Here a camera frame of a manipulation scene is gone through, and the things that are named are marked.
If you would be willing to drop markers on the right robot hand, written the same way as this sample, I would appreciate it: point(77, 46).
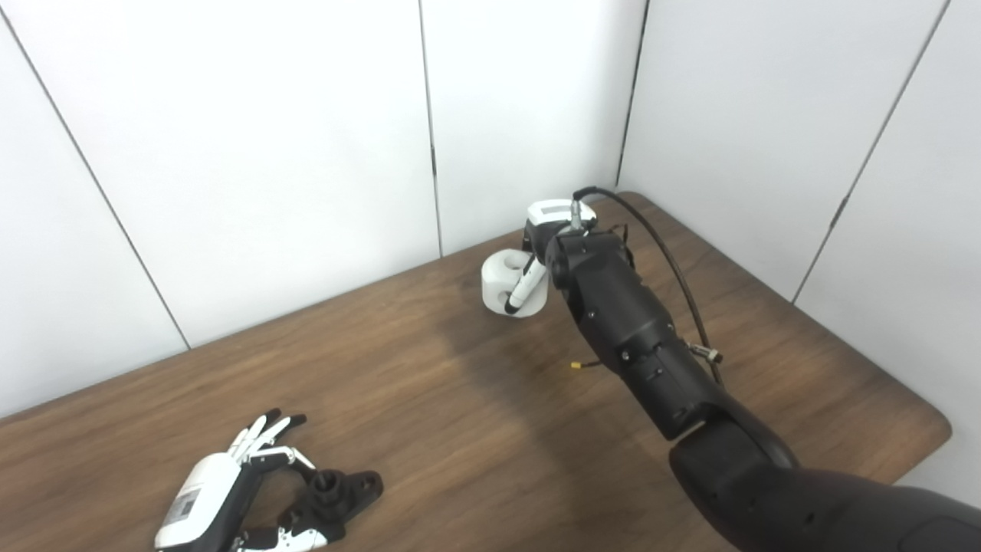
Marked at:
point(556, 213)

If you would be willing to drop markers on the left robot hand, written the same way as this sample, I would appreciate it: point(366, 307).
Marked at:
point(203, 491)

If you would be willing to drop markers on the round white piece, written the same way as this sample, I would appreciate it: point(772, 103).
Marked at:
point(497, 280)

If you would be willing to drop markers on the black flanged holder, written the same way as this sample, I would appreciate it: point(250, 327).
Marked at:
point(341, 494)

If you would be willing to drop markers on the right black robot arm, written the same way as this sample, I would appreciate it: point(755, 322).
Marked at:
point(628, 322)

